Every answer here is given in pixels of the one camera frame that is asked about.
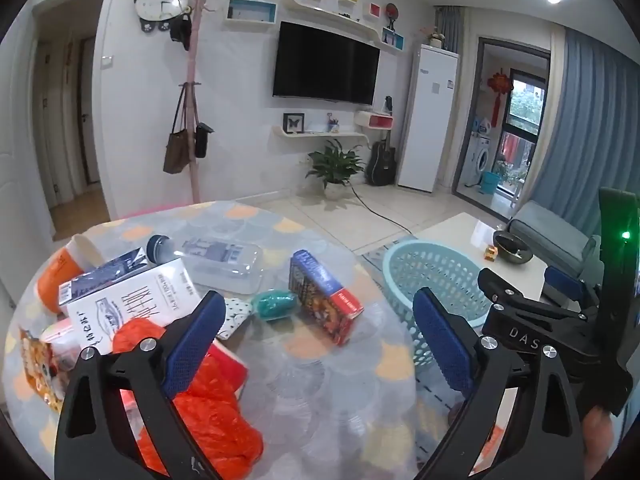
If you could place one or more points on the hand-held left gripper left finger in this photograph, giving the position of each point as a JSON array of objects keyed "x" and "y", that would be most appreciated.
[{"x": 195, "y": 342}]

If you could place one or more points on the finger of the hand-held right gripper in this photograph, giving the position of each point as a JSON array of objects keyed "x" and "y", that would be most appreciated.
[
  {"x": 562, "y": 281},
  {"x": 502, "y": 287}
]

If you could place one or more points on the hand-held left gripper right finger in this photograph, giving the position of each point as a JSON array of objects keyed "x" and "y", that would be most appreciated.
[{"x": 442, "y": 345}]

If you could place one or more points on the teal plastic basket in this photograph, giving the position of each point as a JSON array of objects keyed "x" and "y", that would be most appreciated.
[{"x": 435, "y": 270}]

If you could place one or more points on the clear plastic bottle blue cap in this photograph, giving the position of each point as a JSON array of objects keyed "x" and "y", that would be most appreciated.
[{"x": 220, "y": 265}]

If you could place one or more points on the blue red snack box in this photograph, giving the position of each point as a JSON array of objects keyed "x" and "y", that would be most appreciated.
[{"x": 320, "y": 295}]

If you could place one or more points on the orange paper cup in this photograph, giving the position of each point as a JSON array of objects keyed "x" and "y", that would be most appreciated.
[{"x": 55, "y": 280}]

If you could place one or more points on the person's right hand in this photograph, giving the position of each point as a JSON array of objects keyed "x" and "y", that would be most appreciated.
[{"x": 597, "y": 440}]

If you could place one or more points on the small yellow box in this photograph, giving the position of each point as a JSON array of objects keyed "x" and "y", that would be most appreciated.
[{"x": 491, "y": 253}]

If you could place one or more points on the black ashtray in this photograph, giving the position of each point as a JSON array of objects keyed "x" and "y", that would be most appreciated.
[{"x": 512, "y": 250}]

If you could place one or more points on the white dotted paper packet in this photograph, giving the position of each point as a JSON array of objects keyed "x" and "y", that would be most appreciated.
[{"x": 232, "y": 316}]

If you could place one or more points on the grey sofa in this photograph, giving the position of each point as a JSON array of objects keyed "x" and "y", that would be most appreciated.
[{"x": 545, "y": 225}]

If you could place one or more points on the white coffee table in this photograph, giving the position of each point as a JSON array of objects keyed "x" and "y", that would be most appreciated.
[{"x": 460, "y": 230}]

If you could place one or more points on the orange plastic bag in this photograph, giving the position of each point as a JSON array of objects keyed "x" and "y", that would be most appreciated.
[{"x": 220, "y": 420}]

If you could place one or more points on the teal crumpled wrapper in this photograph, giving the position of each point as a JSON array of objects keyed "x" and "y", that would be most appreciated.
[{"x": 272, "y": 305}]

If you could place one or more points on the teal bucket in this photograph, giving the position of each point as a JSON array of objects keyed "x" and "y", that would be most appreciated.
[{"x": 490, "y": 182}]

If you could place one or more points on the dark blue drink carton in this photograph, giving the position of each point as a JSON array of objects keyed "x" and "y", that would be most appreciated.
[{"x": 105, "y": 272}]

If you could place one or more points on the white washing machine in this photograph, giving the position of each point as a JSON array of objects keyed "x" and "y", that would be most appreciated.
[{"x": 480, "y": 160}]

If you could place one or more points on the white pink packet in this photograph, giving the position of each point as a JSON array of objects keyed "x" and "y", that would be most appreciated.
[{"x": 62, "y": 345}]

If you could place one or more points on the blue curtain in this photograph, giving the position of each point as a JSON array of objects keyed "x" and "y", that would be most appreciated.
[{"x": 580, "y": 125}]

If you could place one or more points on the orange snack packet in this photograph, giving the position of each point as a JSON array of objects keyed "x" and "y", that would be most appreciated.
[{"x": 37, "y": 370}]

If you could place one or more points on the black guitar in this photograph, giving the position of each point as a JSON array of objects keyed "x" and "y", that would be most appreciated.
[{"x": 381, "y": 165}]

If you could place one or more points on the white refrigerator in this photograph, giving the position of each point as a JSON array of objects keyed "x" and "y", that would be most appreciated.
[{"x": 425, "y": 120}]

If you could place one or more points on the brown tote bag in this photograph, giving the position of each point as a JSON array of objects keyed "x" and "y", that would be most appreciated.
[{"x": 177, "y": 152}]

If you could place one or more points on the red knot ornament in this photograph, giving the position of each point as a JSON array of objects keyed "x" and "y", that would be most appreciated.
[{"x": 499, "y": 85}]

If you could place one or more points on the small black bag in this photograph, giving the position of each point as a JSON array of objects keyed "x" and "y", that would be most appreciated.
[{"x": 202, "y": 140}]

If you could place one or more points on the green potted plant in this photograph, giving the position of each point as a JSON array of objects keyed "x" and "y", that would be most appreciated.
[{"x": 335, "y": 165}]

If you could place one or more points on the red white box shelf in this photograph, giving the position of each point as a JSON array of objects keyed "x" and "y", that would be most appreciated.
[{"x": 375, "y": 121}]

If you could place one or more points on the pink coat rack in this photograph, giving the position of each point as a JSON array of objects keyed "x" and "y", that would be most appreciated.
[{"x": 192, "y": 110}]

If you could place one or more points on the pen holder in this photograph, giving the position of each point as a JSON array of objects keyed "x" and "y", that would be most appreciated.
[{"x": 332, "y": 124}]

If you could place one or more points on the white door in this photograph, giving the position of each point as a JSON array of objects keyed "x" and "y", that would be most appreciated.
[{"x": 12, "y": 185}]

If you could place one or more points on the small flower pot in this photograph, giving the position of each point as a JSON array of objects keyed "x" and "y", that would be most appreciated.
[{"x": 437, "y": 39}]

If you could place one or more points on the small blue box shelf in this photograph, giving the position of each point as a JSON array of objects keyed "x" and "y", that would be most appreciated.
[{"x": 393, "y": 40}]

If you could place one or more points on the red round fan ornament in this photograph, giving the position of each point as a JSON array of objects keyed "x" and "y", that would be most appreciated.
[{"x": 392, "y": 11}]

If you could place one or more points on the red cube shelf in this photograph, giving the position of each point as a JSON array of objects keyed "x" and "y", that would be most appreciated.
[{"x": 375, "y": 10}]

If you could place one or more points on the black hat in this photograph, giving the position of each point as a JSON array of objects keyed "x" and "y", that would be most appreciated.
[{"x": 181, "y": 32}]

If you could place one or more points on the white blue box shelf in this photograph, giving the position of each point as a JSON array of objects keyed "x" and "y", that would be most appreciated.
[{"x": 250, "y": 11}]

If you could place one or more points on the white low wall shelf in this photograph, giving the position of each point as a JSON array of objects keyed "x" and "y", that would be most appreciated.
[{"x": 320, "y": 135}]

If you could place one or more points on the butterfly picture frame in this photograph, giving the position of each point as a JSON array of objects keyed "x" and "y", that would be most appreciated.
[{"x": 294, "y": 123}]

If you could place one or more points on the wall television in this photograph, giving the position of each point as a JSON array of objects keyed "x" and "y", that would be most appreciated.
[{"x": 325, "y": 65}]

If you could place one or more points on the curved white wall shelf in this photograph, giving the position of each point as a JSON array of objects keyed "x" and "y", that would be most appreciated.
[{"x": 340, "y": 15}]

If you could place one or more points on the panda wall clock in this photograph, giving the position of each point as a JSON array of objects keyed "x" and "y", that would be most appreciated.
[{"x": 157, "y": 2}]

